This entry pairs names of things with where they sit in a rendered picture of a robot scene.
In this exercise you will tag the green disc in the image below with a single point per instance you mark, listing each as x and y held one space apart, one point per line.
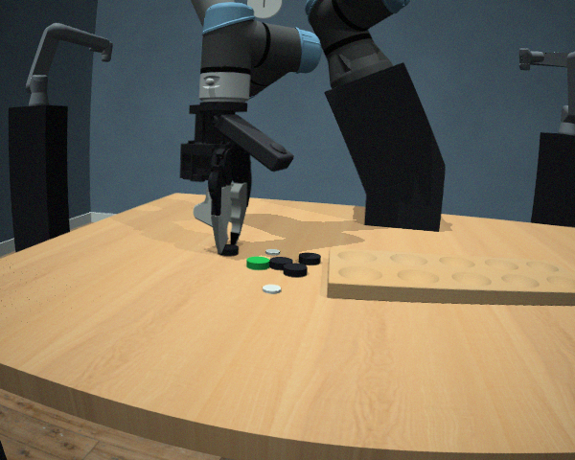
257 263

